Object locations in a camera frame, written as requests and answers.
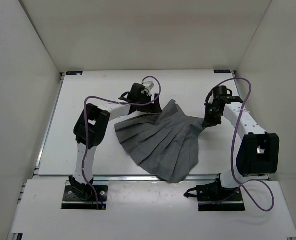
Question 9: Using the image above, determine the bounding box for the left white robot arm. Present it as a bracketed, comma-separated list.
[68, 81, 161, 201]

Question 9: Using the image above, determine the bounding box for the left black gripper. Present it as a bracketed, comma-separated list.
[137, 93, 161, 114]

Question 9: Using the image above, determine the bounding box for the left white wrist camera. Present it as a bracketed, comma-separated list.
[141, 81, 154, 92]

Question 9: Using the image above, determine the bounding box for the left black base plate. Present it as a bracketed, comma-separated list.
[61, 176, 108, 211]

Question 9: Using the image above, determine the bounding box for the left blue corner label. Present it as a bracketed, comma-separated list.
[65, 71, 83, 76]

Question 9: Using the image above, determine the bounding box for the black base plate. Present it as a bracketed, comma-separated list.
[61, 176, 108, 211]
[196, 183, 245, 212]

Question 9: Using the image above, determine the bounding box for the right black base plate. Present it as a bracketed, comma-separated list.
[196, 183, 245, 212]

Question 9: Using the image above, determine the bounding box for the aluminium front rail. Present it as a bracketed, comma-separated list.
[93, 174, 217, 182]

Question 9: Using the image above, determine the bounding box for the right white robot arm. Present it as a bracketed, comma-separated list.
[194, 85, 279, 205]

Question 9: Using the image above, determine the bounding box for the blue corner label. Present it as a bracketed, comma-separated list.
[213, 69, 231, 74]
[65, 71, 83, 76]

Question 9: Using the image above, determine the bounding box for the grey pleated skirt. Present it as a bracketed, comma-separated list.
[114, 99, 204, 183]

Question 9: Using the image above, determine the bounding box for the right blue corner label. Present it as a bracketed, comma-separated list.
[213, 69, 231, 74]

